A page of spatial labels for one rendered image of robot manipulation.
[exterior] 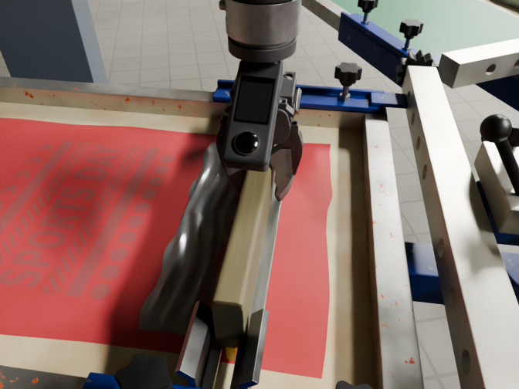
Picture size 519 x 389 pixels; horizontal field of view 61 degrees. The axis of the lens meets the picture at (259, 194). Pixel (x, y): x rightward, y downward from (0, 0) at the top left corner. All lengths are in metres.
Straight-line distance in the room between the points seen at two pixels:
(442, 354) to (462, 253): 1.20
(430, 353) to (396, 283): 1.17
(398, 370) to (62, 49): 0.97
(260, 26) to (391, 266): 0.30
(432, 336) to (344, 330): 1.22
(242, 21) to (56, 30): 0.74
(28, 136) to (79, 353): 0.45
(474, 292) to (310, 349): 0.17
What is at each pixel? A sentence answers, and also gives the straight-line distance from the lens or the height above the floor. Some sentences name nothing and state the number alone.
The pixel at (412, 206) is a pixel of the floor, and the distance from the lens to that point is 2.14.
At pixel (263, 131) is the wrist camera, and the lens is 0.44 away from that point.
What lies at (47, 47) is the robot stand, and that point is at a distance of 1.15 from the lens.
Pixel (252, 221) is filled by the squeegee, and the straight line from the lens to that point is 0.46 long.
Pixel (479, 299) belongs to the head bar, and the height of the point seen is 1.04.
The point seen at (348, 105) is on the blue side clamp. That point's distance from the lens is 0.78.
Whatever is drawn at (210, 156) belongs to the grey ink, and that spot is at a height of 0.96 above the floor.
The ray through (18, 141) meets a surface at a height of 0.96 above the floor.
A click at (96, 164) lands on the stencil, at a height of 0.96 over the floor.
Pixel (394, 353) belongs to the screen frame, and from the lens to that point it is 0.47.
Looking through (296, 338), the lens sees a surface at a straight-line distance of 0.50.
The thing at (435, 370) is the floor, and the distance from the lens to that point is 1.65.
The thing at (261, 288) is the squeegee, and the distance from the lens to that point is 0.49.
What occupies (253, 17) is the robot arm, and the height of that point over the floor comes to 1.24.
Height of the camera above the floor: 1.39
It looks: 42 degrees down
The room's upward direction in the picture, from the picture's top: straight up
